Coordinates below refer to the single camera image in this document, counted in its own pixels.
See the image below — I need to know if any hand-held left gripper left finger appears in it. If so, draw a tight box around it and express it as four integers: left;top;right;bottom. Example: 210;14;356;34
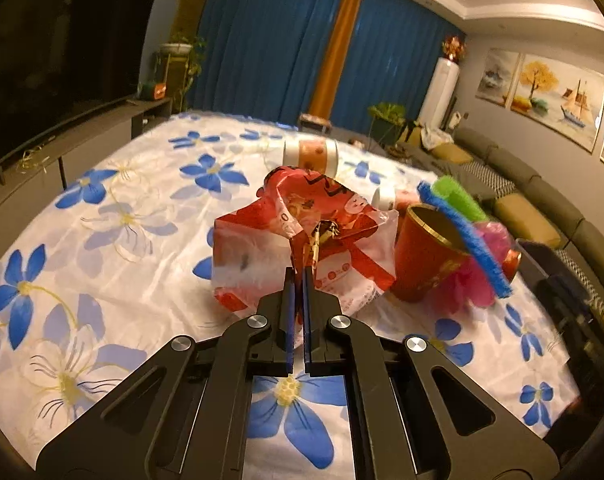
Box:
36;266;303;480

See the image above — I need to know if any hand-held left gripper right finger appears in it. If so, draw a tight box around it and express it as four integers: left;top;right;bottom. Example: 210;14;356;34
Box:
303;266;567;480

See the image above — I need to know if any red printed plastic bag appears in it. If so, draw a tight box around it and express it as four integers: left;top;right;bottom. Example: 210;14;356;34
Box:
212;165;400;318

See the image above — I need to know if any gold foil wrapper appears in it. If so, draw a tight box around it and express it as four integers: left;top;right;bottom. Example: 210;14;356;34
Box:
307;219;341;266

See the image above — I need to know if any pink plastic bag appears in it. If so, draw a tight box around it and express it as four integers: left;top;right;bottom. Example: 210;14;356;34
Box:
432;220;522;311

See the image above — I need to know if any white orange paper cup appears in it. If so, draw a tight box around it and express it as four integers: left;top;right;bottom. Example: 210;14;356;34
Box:
282;137;339;177

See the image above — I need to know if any red paper cup gold rim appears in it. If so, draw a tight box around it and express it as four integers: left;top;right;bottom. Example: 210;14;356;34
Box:
391;204;475;303

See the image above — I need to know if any small white orange can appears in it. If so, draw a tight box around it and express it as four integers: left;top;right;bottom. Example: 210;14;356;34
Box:
372;186;425;211

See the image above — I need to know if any blue floral tablecloth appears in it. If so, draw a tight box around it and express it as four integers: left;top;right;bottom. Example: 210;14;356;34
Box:
0;110;583;471

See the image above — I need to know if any blue fuzzy stick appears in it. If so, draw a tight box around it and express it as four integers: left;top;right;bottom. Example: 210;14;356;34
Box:
416;181;515;300

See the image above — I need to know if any green fuzzy stick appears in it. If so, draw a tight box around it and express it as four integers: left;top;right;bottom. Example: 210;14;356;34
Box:
432;175;490;223

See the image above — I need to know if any green potted floor plant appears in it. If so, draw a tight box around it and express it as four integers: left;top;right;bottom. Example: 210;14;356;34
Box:
367;102;407;146

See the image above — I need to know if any small yellow cushion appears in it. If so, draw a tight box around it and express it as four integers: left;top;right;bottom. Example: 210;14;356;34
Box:
432;142;475;165

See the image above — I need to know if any white plastic bag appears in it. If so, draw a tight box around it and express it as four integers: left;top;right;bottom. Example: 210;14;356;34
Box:
407;120;455;148

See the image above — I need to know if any black white patterned cushion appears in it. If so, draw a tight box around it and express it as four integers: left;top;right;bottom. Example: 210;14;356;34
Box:
462;162;515;196

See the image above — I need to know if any large yellow cushion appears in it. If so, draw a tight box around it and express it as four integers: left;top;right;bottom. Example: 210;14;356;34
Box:
492;192;563;248

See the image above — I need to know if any grey sectional sofa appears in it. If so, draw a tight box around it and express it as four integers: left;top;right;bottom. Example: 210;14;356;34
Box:
397;125;604;341

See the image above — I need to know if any white standing air conditioner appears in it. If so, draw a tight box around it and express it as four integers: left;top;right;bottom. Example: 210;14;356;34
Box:
418;57;461;128

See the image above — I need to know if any small orange green device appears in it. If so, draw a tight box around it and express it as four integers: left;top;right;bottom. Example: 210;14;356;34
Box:
139;81;169;101

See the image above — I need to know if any grey television stand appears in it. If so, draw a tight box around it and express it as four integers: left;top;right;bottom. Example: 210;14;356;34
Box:
0;97;175;231

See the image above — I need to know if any blue curtain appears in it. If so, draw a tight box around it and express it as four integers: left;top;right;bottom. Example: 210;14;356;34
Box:
187;0;350;123
332;0;468;136

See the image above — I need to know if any orange curtain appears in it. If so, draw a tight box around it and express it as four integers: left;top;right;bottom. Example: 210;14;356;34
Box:
308;0;367;117

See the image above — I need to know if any trailing plant in white pot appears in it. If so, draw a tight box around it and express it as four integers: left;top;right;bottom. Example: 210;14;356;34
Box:
154;32;207;111

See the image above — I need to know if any grey seascape painting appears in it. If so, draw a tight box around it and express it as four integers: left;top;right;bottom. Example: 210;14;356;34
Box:
476;49;522;106

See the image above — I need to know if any red gold flower decoration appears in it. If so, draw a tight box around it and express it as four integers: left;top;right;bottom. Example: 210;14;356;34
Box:
442;35;467;63

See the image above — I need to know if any yellow tree sailboat painting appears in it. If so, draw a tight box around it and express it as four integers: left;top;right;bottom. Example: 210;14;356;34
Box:
509;54;604;153

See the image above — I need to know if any black flat television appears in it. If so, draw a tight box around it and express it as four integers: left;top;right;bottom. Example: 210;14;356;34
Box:
0;0;155;176

